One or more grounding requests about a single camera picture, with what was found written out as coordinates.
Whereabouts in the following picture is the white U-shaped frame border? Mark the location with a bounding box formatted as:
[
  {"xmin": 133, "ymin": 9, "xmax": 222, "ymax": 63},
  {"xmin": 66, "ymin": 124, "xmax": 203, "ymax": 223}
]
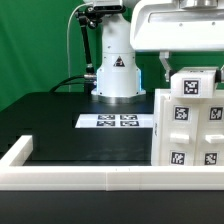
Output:
[{"xmin": 0, "ymin": 135, "xmax": 224, "ymax": 191}]

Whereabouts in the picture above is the black cable bundle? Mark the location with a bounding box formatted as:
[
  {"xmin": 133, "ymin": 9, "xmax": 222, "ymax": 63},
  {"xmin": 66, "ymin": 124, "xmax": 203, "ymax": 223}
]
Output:
[{"xmin": 49, "ymin": 75, "xmax": 98, "ymax": 93}]

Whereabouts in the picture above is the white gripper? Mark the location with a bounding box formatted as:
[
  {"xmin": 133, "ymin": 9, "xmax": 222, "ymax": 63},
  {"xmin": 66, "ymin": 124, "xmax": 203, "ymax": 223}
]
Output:
[{"xmin": 130, "ymin": 0, "xmax": 224, "ymax": 81}]

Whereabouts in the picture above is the white cable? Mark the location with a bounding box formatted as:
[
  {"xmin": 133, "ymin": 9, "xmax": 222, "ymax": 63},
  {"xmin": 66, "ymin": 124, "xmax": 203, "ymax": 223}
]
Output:
[{"xmin": 66, "ymin": 3, "xmax": 88, "ymax": 93}]

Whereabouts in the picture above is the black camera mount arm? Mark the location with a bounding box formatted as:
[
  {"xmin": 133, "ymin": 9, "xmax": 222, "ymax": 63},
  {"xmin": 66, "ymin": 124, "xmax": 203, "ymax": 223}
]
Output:
[{"xmin": 75, "ymin": 11, "xmax": 98, "ymax": 95}]

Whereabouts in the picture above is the black camera on mount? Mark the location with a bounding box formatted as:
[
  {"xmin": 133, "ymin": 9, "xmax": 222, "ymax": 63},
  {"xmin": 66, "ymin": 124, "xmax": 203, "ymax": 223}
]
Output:
[{"xmin": 86, "ymin": 5, "xmax": 126, "ymax": 14}]

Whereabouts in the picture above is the white cabinet body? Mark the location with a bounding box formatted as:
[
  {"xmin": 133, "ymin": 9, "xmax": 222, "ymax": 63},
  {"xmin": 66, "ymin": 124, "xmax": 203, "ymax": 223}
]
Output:
[{"xmin": 151, "ymin": 89, "xmax": 224, "ymax": 166}]

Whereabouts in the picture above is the flat white base plate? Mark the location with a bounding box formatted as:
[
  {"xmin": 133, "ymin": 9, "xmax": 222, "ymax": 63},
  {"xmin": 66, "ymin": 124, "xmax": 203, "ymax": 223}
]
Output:
[{"xmin": 75, "ymin": 114, "xmax": 153, "ymax": 128}]

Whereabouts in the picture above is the white cabinet door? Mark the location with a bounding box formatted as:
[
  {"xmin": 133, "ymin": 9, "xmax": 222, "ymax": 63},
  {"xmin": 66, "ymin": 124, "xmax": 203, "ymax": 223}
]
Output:
[
  {"xmin": 160, "ymin": 98, "xmax": 199, "ymax": 166},
  {"xmin": 195, "ymin": 98, "xmax": 224, "ymax": 166}
]

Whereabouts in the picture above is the white cabinet top block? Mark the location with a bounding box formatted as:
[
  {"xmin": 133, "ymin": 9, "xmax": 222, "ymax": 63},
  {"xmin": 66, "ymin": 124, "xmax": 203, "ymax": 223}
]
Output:
[{"xmin": 170, "ymin": 67, "xmax": 218, "ymax": 99}]

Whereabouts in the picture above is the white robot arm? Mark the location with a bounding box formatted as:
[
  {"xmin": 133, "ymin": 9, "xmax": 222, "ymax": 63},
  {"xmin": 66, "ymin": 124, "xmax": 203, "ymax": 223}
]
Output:
[{"xmin": 83, "ymin": 0, "xmax": 224, "ymax": 103}]

